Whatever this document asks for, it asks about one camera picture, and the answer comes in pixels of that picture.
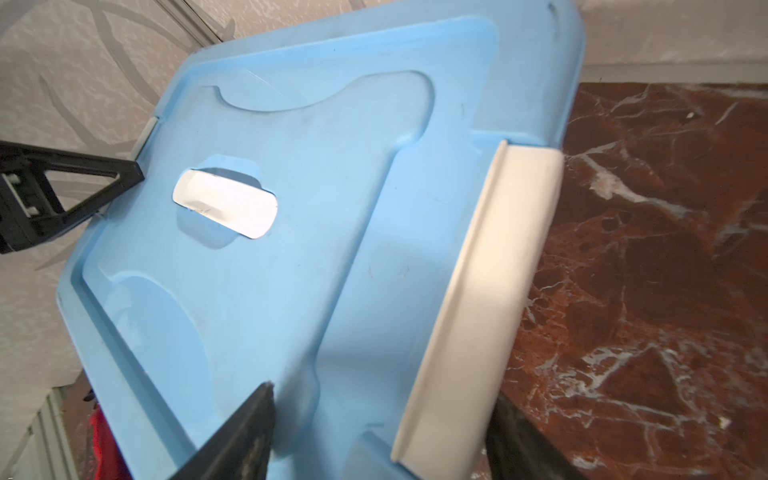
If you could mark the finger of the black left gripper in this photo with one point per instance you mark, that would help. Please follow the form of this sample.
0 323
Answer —
45 193

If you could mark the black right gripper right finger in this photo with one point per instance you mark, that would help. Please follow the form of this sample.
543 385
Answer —
516 449

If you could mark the red cylindrical tool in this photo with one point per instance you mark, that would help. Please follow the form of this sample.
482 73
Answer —
108 463

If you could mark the white plastic storage bin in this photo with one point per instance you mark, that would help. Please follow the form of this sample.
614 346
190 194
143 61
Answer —
448 411

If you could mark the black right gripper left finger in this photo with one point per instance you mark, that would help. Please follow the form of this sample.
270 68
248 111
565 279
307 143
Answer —
241 447

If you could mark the blue plastic bin lid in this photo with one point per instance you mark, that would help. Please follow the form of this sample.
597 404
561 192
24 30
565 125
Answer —
307 193

